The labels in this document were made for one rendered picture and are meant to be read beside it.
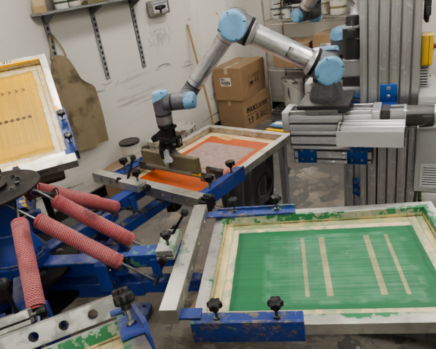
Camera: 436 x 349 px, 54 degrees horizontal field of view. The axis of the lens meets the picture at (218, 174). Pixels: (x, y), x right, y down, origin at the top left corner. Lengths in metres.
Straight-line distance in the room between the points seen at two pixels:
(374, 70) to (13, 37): 2.76
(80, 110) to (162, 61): 1.19
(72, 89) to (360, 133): 2.78
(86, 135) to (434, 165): 2.97
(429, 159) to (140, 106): 3.15
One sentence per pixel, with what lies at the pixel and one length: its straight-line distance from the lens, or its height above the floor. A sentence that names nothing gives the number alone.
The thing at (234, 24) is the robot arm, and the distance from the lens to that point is 1.76.
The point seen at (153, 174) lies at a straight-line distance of 2.22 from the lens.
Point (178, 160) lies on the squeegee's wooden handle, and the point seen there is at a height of 1.09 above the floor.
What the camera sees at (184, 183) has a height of 0.95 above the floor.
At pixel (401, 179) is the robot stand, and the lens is 2.29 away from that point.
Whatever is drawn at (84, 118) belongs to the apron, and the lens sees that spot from 4.09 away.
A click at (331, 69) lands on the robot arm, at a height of 1.43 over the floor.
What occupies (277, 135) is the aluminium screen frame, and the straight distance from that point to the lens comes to 2.40.
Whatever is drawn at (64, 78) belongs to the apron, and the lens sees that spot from 4.01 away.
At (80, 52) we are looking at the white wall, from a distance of 4.16.
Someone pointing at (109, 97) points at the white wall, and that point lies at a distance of 4.35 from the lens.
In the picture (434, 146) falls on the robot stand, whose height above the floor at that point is 1.00.
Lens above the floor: 1.83
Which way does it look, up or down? 25 degrees down
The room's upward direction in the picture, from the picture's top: 9 degrees counter-clockwise
